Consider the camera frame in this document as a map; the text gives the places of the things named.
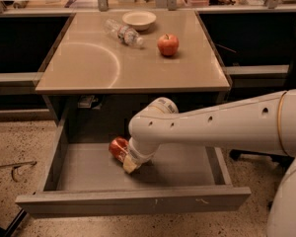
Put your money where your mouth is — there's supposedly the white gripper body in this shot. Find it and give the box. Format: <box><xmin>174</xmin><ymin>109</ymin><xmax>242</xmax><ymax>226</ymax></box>
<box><xmin>128</xmin><ymin>137</ymin><xmax>159</xmax><ymax>164</ymax></box>

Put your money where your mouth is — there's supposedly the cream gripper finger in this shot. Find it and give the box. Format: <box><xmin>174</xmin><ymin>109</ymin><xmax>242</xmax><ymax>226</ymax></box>
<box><xmin>123</xmin><ymin>155</ymin><xmax>141</xmax><ymax>174</ymax></box>

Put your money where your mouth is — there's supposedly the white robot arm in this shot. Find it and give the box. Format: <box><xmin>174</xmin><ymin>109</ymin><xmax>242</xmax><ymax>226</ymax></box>
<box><xmin>123</xmin><ymin>89</ymin><xmax>296</xmax><ymax>237</ymax></box>

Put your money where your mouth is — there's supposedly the open grey top drawer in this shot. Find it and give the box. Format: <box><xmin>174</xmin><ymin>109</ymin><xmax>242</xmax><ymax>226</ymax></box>
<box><xmin>16</xmin><ymin>110</ymin><xmax>251</xmax><ymax>217</ymax></box>

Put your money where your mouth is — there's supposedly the grey cabinet with beige top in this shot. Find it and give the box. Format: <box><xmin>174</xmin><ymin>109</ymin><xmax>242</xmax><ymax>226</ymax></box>
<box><xmin>35</xmin><ymin>9</ymin><xmax>232</xmax><ymax>123</ymax></box>

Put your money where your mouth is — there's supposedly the red apple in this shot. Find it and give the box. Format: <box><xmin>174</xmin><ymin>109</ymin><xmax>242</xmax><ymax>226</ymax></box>
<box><xmin>157</xmin><ymin>34</ymin><xmax>179</xmax><ymax>56</ymax></box>

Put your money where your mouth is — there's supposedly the clear plastic water bottle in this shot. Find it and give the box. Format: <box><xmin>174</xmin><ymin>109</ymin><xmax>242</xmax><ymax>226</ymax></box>
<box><xmin>104</xmin><ymin>19</ymin><xmax>144</xmax><ymax>47</ymax></box>

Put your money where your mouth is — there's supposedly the white bowl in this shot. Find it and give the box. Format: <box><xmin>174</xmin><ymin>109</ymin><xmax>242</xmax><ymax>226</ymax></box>
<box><xmin>122</xmin><ymin>11</ymin><xmax>157</xmax><ymax>31</ymax></box>

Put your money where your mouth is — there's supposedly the black office chair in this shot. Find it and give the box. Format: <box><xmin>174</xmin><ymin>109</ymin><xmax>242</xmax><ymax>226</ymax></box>
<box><xmin>268</xmin><ymin>44</ymin><xmax>296</xmax><ymax>170</ymax></box>

